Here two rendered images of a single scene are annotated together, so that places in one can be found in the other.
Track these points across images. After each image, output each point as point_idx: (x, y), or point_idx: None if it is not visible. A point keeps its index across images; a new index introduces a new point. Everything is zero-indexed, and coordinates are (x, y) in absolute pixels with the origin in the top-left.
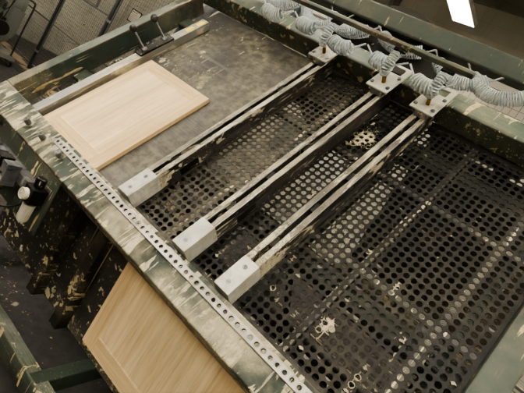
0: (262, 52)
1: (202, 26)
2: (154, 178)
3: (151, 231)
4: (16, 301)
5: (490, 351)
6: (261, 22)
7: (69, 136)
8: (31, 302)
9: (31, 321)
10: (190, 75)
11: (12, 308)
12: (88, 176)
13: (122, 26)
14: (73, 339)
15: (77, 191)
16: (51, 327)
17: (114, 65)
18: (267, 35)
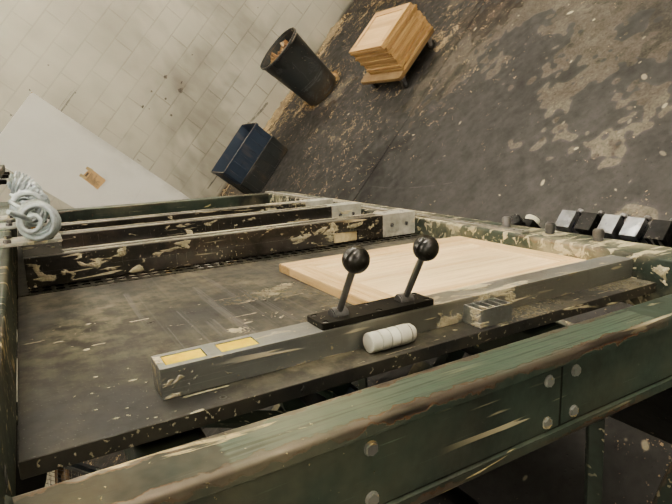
0: (91, 316)
1: (186, 349)
2: (375, 212)
3: (379, 209)
4: (648, 451)
5: (189, 209)
6: (10, 311)
7: (519, 249)
8: (633, 467)
9: (604, 433)
10: (295, 297)
11: (639, 434)
12: (455, 219)
13: (523, 362)
14: (547, 449)
15: (464, 218)
16: (581, 445)
17: (487, 290)
18: (16, 338)
